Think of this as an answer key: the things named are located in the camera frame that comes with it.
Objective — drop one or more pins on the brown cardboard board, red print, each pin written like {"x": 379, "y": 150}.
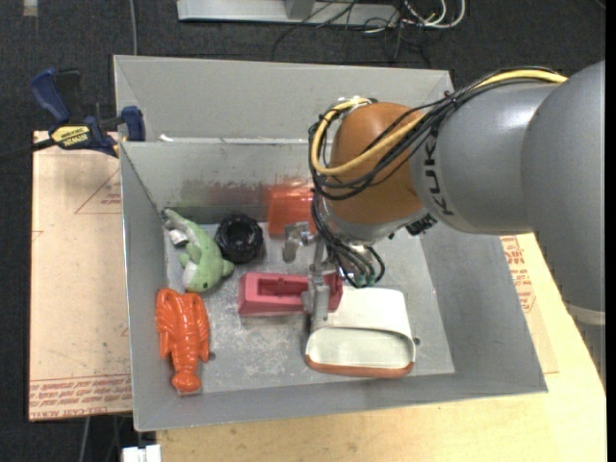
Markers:
{"x": 77, "y": 267}

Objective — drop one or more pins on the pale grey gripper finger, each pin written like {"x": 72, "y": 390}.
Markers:
{"x": 317, "y": 306}
{"x": 291, "y": 243}

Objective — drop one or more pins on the white cup with brown rim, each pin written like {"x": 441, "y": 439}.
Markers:
{"x": 366, "y": 340}

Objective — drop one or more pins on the orange block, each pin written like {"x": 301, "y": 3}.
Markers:
{"x": 289, "y": 210}

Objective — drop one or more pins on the orange toy lobster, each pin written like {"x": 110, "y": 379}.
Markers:
{"x": 185, "y": 330}

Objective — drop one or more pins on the black cylinder on white bracket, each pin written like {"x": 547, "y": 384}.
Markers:
{"x": 419, "y": 224}

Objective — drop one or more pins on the red hollow flat block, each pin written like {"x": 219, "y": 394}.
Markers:
{"x": 274, "y": 301}

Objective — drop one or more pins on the green toy animal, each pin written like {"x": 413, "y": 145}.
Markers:
{"x": 204, "y": 263}

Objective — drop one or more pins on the grey metal bin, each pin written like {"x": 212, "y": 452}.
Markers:
{"x": 269, "y": 354}

